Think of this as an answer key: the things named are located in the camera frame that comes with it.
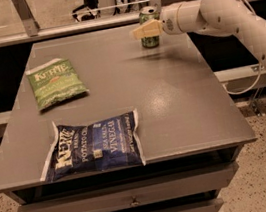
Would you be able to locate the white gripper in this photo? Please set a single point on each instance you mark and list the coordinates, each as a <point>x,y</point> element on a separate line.
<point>169,21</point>

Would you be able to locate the green soda can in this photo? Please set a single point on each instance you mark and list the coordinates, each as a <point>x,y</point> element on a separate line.
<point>149,18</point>

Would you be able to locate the green jalapeno chip bag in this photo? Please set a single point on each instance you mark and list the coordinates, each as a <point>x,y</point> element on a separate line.
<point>54,82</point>

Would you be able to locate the blue salt vinegar chip bag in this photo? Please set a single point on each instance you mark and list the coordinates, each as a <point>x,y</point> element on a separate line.
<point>98,146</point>

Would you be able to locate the black office chair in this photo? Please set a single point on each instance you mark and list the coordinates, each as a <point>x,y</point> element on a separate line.
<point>91,5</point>

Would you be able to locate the grey drawer cabinet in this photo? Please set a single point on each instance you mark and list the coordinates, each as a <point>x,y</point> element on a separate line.
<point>155,133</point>

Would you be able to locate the upper grey drawer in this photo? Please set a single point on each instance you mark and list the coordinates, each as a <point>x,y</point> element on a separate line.
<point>140,193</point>

